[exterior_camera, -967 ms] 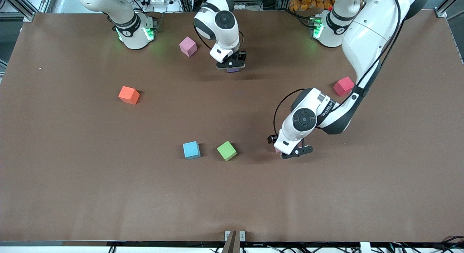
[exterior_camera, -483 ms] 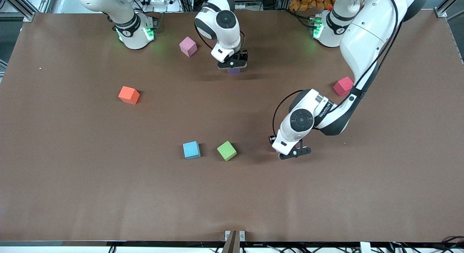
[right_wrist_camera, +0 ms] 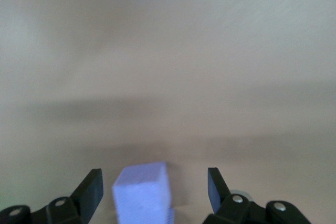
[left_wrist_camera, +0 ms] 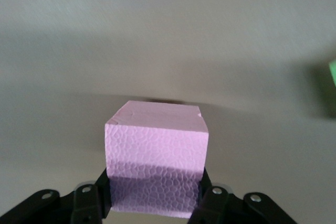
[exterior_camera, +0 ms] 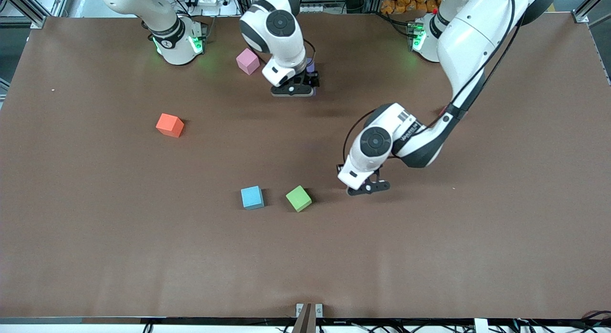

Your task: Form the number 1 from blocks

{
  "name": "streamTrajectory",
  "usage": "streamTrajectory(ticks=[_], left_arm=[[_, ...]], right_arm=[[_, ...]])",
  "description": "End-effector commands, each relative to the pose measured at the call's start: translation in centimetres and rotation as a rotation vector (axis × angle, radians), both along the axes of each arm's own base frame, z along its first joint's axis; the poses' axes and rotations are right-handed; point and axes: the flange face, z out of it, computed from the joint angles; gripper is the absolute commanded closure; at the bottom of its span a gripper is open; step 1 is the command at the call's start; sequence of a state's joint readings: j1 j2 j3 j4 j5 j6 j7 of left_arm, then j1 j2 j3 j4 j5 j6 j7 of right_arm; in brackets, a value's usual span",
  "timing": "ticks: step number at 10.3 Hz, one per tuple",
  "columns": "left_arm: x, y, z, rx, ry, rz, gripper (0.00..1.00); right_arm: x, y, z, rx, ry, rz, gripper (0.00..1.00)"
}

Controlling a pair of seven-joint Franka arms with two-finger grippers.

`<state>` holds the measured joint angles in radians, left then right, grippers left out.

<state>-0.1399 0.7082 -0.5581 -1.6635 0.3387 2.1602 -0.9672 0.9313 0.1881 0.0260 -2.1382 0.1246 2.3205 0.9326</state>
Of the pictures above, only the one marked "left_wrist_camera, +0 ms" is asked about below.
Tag pink foam block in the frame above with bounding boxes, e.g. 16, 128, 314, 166
104, 100, 210, 220

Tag green foam block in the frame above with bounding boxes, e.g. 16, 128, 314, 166
328, 60, 336, 88

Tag brown table mat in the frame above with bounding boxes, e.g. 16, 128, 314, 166
0, 0, 336, 224

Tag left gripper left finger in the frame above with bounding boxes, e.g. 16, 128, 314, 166
0, 168, 112, 224

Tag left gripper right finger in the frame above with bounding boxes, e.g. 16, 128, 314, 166
187, 168, 297, 224

